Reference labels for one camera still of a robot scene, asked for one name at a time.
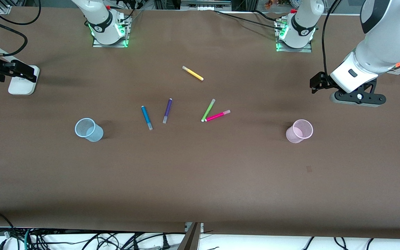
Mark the translucent pink cup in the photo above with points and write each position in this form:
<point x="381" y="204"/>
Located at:
<point x="299" y="133"/>

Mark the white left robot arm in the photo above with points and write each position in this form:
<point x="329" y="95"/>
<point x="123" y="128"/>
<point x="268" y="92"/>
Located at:
<point x="387" y="38"/>

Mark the translucent blue cup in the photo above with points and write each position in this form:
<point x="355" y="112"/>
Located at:
<point x="90" y="132"/>

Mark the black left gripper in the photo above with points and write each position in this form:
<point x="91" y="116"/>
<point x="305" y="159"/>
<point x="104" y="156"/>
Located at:
<point x="319" y="81"/>

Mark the green marker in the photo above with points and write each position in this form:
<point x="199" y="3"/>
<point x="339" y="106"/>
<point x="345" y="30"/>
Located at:
<point x="208" y="110"/>

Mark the aluminium corner post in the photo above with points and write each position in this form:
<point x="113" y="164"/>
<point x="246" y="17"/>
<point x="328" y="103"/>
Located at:
<point x="5" y="7"/>

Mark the aluminium frame beam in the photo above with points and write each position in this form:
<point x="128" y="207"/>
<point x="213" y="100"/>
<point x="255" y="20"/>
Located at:
<point x="205" y="4"/>

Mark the blue marker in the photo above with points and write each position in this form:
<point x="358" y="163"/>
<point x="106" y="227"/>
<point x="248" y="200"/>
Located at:
<point x="147" y="117"/>

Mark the black power plug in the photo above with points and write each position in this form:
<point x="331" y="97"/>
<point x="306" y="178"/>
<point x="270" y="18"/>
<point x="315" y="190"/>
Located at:
<point x="166" y="244"/>

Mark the brown table cover sheet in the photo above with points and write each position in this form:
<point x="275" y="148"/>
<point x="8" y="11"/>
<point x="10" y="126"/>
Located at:
<point x="200" y="173"/>

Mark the small orange toy figure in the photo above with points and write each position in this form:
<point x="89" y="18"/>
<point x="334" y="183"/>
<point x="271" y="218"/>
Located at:
<point x="268" y="4"/>

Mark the purple marker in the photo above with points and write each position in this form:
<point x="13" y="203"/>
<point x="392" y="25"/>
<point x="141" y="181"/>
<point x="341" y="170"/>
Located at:
<point x="167" y="111"/>

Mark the white desk lamp stand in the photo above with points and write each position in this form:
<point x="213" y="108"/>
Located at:
<point x="21" y="86"/>

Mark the pink marker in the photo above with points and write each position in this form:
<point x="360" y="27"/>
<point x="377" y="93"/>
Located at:
<point x="217" y="115"/>

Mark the yellow marker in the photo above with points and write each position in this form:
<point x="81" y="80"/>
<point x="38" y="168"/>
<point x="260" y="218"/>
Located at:
<point x="193" y="73"/>

